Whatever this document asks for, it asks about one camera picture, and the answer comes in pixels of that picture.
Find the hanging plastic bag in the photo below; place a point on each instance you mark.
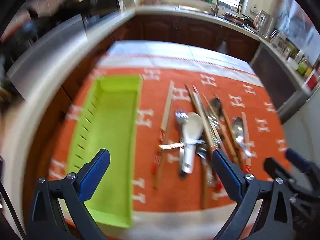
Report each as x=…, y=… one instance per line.
x=222, y=46

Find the steel fork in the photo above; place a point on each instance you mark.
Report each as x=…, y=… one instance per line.
x=178, y=116

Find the large steel spoon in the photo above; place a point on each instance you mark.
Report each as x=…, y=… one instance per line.
x=216, y=105

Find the white ceramic spoon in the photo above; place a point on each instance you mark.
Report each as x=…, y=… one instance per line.
x=191, y=132

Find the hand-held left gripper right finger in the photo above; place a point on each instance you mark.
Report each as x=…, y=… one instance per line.
x=225, y=170

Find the steel kitchen faucet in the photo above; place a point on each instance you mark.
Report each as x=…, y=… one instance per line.
x=217, y=2

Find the white countertop appliance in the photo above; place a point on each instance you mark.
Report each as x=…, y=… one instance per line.
x=265, y=23

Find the brown wooden kitchen cabinets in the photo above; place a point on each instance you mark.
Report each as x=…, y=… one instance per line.
x=175, y=30

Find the steel splash panel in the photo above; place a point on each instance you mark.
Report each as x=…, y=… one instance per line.
x=50, y=55

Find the row of condiment jars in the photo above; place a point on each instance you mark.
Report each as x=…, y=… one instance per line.
x=300, y=65

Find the white wall socket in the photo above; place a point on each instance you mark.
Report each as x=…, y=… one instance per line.
x=253, y=8

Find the orange patterned blanket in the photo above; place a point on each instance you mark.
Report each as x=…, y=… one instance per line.
x=155, y=95

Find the clear glass jar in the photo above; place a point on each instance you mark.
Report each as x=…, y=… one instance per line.
x=277, y=38

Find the bunch of wooden chopsticks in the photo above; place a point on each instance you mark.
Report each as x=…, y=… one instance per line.
x=166, y=115

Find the steel kitchen sink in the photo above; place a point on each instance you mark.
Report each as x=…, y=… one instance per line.
x=195, y=8

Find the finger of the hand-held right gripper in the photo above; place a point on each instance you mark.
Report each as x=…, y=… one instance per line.
x=273, y=168
x=298, y=161

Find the green plastic utensil tray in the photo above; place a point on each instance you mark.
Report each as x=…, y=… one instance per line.
x=112, y=130

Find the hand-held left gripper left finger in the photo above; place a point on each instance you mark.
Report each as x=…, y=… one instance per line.
x=97, y=170

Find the small steel spoon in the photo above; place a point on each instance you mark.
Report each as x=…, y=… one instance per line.
x=237, y=127

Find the green onion stalks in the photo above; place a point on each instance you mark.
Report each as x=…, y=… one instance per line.
x=243, y=2

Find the stack of dishes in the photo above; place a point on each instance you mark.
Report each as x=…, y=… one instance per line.
x=237, y=17

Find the grey steel appliance front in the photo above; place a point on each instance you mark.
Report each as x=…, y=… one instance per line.
x=275, y=80

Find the black stove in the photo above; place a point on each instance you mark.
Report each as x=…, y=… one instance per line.
x=105, y=0

